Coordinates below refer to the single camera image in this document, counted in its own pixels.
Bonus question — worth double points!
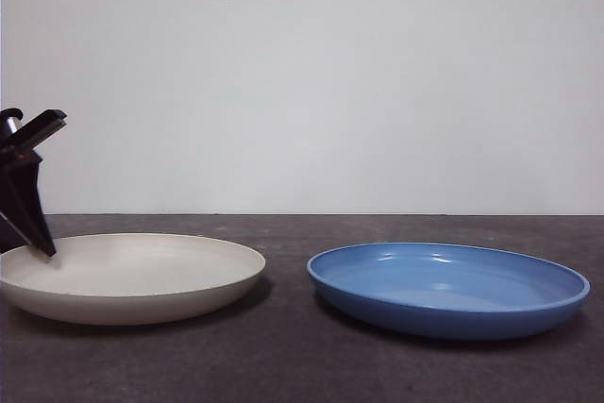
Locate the white round plate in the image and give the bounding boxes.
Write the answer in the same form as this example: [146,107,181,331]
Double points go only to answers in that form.
[0,231,267,327]

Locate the blue round plate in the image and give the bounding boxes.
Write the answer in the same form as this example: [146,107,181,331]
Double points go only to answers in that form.
[306,241,592,342]

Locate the black cable with metal plug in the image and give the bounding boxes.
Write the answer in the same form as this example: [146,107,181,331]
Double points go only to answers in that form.
[0,109,25,140]

